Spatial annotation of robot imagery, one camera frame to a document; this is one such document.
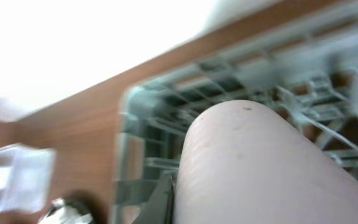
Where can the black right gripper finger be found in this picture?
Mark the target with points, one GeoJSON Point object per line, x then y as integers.
{"type": "Point", "coordinates": [159, 208]}

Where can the pink cup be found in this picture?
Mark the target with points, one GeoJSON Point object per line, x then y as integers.
{"type": "Point", "coordinates": [243, 163]}

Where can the white tissue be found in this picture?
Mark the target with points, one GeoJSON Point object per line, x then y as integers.
{"type": "Point", "coordinates": [62, 212]}

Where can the grey dishwasher rack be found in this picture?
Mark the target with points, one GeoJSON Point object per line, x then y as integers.
{"type": "Point", "coordinates": [306, 71]}

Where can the round black tray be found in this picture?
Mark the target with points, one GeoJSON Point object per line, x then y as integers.
{"type": "Point", "coordinates": [85, 201]}

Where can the clear plastic bin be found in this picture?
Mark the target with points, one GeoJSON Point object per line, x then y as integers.
{"type": "Point", "coordinates": [25, 177]}

